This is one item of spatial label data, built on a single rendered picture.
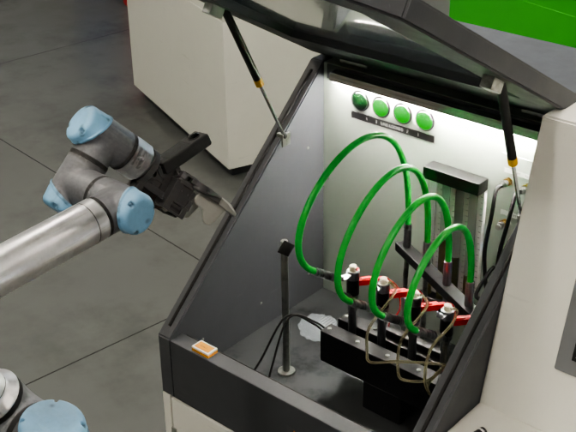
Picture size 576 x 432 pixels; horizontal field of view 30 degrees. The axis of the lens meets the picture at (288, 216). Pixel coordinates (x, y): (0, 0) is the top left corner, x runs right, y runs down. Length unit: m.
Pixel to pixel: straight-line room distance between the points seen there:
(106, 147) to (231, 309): 0.74
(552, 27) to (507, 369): 2.92
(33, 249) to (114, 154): 0.29
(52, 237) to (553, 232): 0.90
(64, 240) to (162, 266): 2.81
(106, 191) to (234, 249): 0.69
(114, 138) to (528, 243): 0.79
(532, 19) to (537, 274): 2.98
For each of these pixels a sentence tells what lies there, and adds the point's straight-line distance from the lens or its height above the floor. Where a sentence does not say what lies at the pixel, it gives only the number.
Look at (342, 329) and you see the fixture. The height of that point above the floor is 0.98.
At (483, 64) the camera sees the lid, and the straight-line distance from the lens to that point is 1.75.
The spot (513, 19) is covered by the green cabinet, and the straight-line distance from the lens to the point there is 5.04.
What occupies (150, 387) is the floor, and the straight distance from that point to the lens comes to 3.87.
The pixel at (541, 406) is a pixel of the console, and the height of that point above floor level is 1.02.
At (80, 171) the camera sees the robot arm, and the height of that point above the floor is 1.51.
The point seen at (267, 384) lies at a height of 0.95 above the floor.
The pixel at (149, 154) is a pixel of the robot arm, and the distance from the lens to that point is 1.98.
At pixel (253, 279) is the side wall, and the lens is 2.56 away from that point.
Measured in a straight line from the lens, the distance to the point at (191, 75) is 5.42.
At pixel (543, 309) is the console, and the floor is 1.20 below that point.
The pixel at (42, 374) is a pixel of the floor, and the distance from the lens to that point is 4.01.
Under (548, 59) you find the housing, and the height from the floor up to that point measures 1.50.
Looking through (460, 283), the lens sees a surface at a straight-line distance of 2.50.
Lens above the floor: 2.32
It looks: 28 degrees down
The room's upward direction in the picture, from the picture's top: 1 degrees counter-clockwise
